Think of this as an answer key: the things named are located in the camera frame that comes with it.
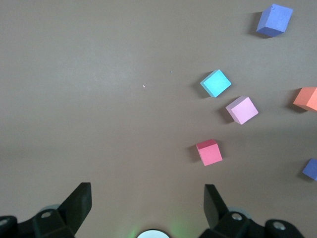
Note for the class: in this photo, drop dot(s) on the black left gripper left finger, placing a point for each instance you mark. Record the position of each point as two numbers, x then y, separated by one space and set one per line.
74 205

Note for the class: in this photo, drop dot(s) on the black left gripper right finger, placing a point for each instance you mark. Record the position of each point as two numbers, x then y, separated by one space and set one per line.
215 210

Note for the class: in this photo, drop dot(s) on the light pink foam cube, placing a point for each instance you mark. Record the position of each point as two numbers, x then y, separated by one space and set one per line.
244 110

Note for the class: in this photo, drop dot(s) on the cyan foam cube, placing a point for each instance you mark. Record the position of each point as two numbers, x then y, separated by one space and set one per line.
216 83

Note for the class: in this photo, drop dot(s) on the orange foam cube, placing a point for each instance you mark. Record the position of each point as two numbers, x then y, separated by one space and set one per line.
307 99

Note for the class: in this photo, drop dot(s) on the coral red foam cube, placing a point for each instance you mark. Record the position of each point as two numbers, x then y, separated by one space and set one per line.
210 153

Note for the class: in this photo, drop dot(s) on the dented purple foam cube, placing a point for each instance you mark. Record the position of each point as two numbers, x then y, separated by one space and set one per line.
275 18

